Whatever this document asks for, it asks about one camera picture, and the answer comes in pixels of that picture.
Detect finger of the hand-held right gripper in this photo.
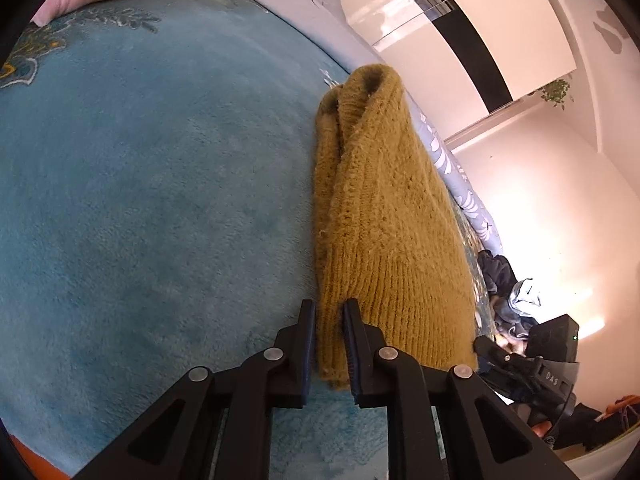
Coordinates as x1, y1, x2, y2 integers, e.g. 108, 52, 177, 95
472, 335, 523, 367

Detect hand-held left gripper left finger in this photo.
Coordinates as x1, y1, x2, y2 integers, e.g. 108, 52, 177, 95
75, 299, 317, 480

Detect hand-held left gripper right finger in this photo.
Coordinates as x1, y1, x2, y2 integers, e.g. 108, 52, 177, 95
341, 298, 581, 480

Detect mustard knit sweater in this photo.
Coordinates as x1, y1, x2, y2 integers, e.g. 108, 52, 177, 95
311, 63, 480, 391

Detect light blue garment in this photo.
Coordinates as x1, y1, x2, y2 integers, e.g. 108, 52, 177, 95
507, 277, 543, 323

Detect dark cloth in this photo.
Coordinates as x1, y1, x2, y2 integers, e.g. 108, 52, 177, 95
550, 400, 640, 452

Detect dark navy garment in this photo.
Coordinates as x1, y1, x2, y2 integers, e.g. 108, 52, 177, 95
477, 250, 518, 311

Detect teal floral plush blanket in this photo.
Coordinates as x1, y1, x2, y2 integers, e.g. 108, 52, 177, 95
0, 0, 501, 480

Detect green hanging plant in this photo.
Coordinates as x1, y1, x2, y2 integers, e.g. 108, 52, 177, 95
540, 77, 573, 111

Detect white wardrobe with black stripe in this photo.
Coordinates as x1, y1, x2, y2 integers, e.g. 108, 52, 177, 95
320, 0, 578, 141

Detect orange wooden bed frame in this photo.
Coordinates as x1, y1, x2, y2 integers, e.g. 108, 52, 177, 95
10, 435, 68, 480

